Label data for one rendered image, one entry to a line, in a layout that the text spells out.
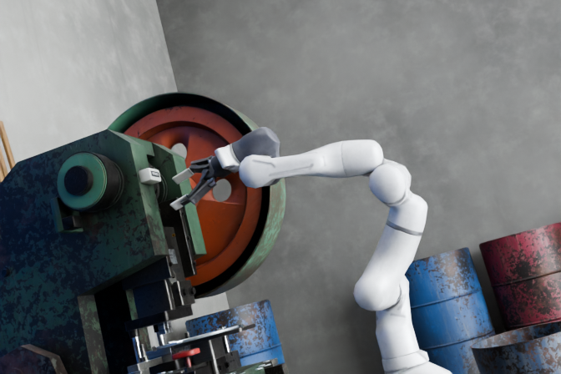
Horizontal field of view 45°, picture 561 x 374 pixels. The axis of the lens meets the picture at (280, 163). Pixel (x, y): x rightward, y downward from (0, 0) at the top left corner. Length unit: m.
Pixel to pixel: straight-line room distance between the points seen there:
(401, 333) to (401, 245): 0.25
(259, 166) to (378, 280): 0.48
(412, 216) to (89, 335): 1.09
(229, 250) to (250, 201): 0.20
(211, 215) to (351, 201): 2.95
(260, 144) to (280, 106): 3.70
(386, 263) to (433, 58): 3.75
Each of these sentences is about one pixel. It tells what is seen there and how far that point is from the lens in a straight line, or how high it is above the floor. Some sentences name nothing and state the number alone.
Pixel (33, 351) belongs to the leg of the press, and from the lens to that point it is 2.33.
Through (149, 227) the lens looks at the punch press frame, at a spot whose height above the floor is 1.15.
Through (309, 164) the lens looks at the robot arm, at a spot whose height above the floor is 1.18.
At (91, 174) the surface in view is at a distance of 2.15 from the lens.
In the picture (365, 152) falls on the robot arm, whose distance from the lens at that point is 2.01.
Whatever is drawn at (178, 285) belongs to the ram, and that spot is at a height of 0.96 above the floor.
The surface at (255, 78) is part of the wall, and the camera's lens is 5.94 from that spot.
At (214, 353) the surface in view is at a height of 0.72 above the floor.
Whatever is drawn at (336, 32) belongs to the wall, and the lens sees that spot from 5.82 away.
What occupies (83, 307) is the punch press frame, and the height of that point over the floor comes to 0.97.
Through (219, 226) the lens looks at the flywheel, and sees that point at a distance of 2.68.
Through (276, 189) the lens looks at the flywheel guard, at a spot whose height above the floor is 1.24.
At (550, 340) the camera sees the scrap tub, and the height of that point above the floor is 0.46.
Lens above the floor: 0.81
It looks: 12 degrees up
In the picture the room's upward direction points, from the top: 15 degrees counter-clockwise
